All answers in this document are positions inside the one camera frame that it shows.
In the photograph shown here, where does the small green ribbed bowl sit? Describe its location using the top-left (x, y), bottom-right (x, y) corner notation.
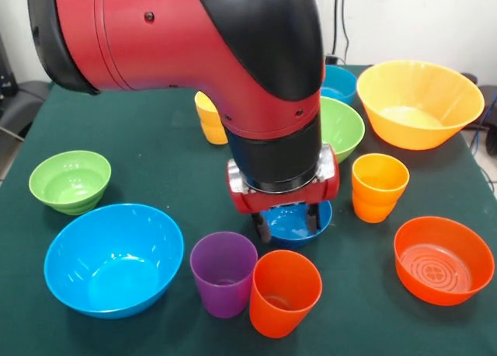
top-left (28, 149), bottom-right (113, 216)

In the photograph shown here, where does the orange ribbed plastic cup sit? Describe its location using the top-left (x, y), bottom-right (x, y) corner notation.
top-left (352, 152), bottom-right (411, 224)

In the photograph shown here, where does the dark grey pedestal leg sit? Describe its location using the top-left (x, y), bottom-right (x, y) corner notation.
top-left (0, 79), bottom-right (52, 140)

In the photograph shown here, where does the dark green tablecloth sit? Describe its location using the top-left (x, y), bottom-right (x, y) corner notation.
top-left (0, 62), bottom-right (497, 356)

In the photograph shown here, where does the large yellow bowl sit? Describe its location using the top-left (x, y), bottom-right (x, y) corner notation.
top-left (356, 59), bottom-right (486, 152)

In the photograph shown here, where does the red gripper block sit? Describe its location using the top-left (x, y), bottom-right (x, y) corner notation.
top-left (228, 165), bottom-right (341, 244)

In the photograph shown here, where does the dark blue bowl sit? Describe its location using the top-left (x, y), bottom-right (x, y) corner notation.
top-left (259, 199), bottom-right (333, 250)

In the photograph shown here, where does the black hanging cable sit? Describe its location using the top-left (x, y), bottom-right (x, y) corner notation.
top-left (325, 0), bottom-right (351, 65)

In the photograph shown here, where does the large green bowl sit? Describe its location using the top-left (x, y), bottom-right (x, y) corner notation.
top-left (320, 96), bottom-right (367, 164)

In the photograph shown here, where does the red plastic bowl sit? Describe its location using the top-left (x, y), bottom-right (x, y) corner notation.
top-left (393, 215), bottom-right (495, 307)

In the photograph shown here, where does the large light blue bowl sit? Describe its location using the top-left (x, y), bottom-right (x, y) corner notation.
top-left (43, 203), bottom-right (185, 320)

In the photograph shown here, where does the small light blue bowl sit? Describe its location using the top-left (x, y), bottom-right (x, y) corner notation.
top-left (324, 65), bottom-right (358, 106)

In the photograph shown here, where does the yellow ribbed plastic cup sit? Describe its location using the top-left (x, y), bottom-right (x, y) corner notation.
top-left (194, 90), bottom-right (229, 145)

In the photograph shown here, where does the purple plastic cup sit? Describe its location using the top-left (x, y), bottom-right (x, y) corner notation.
top-left (189, 232), bottom-right (259, 319)

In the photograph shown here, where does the red plastic cup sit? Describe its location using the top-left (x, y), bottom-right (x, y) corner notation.
top-left (248, 250), bottom-right (324, 339)

